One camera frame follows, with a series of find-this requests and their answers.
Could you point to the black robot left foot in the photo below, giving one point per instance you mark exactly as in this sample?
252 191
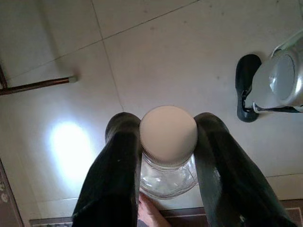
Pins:
245 71

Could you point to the silver robot left leg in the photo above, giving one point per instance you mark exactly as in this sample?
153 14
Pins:
281 78

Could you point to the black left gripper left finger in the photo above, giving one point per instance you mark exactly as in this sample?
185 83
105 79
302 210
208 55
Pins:
111 179

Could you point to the brown floral patterned mat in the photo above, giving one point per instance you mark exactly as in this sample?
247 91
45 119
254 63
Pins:
6 203

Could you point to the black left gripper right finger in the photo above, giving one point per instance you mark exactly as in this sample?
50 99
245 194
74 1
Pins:
232 184

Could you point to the clear glass jar cream lid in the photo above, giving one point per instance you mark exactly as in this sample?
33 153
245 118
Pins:
168 134

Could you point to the barefoot person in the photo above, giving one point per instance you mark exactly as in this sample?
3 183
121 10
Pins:
151 212

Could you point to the metal frame chair grey seat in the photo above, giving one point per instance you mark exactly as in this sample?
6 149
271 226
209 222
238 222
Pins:
38 85

